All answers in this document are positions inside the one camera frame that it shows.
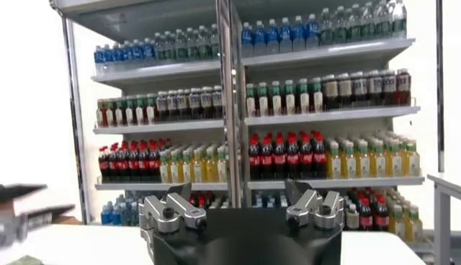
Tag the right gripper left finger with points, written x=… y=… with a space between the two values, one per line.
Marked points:
x=169 y=216

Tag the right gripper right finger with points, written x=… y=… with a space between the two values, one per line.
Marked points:
x=324 y=212

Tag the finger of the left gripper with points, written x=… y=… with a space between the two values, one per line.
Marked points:
x=18 y=191
x=21 y=225

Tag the small dark label tea bottle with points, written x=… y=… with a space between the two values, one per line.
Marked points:
x=352 y=217

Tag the small red cap cola bottle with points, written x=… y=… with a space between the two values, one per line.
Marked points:
x=207 y=201
x=195 y=201
x=381 y=213
x=366 y=214

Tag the small green label water bottle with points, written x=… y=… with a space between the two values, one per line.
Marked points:
x=126 y=213
x=135 y=213
x=279 y=201

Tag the small blue label water bottle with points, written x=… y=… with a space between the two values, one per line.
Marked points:
x=268 y=201
x=116 y=213
x=106 y=214
x=258 y=201

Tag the white cap dark tea bottle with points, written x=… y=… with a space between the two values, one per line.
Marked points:
x=375 y=88
x=359 y=89
x=217 y=102
x=161 y=107
x=389 y=88
x=183 y=104
x=206 y=103
x=172 y=106
x=404 y=86
x=194 y=104

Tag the white side table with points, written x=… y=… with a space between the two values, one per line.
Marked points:
x=442 y=216

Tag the beige label dark tea bottle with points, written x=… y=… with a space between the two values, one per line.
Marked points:
x=330 y=92
x=344 y=91

